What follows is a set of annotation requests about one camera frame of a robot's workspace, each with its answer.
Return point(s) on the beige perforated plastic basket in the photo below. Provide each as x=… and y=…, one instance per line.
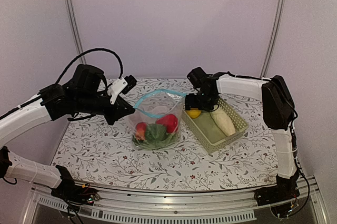
x=207, y=131

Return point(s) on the aluminium frame post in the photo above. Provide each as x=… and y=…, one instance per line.
x=73, y=25
x=273, y=37

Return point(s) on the red toy pepper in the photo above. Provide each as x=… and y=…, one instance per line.
x=170, y=121

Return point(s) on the red toy apple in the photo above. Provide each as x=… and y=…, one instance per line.
x=140, y=131

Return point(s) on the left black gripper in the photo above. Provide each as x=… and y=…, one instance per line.
x=119, y=110

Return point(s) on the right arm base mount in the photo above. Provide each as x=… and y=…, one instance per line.
x=285, y=189

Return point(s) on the clear zip top bag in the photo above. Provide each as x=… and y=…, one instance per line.
x=156, y=104

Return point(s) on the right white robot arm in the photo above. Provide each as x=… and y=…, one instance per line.
x=278, y=108

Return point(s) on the green toy vegetable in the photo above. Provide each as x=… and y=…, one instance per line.
x=155, y=132

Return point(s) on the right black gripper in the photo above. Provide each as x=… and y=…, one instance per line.
x=190, y=103

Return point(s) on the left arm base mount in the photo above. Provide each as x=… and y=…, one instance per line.
x=69, y=191

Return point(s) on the yellow toy apple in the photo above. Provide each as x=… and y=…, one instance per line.
x=193, y=113

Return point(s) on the left aluminium frame post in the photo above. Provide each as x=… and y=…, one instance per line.
x=73, y=25

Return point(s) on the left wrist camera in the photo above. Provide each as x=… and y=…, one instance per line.
x=121, y=85

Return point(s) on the right aluminium frame post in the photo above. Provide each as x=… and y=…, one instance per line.
x=273, y=37

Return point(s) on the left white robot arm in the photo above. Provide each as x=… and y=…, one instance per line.
x=87, y=93

